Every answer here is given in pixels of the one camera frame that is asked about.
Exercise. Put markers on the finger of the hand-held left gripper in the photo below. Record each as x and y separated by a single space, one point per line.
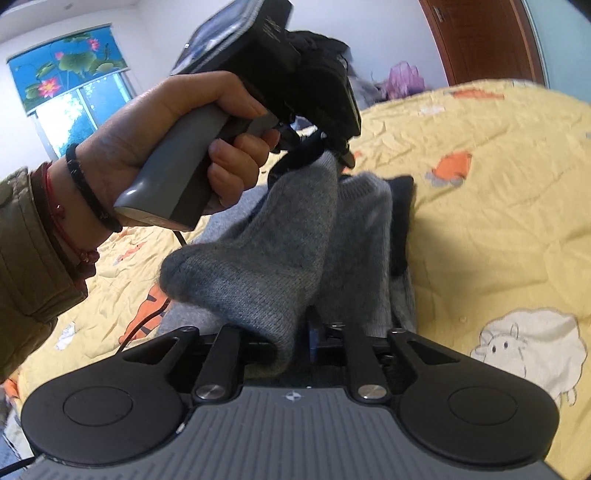
346 158
295 137

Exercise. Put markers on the brown wooden door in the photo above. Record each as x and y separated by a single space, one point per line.
485 37

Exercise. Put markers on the navy and grey knit sweater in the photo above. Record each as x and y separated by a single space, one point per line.
277 240

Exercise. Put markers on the grey plastic bag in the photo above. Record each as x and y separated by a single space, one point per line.
369 85

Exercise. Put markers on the blue lotus print roller blind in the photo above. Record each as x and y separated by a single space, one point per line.
69 60

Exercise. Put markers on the pink bag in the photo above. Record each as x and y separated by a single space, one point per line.
406 78

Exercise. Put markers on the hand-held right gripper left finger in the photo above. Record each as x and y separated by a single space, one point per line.
231 350

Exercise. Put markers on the person's left forearm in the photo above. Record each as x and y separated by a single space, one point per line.
32 258

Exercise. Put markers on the yellow floral bed quilt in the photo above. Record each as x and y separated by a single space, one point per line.
485 184

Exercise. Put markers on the person's left hand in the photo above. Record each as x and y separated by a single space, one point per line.
138 134

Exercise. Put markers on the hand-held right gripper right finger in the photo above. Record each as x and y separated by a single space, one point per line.
316 341

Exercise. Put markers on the black wrist band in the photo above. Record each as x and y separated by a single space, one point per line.
85 187

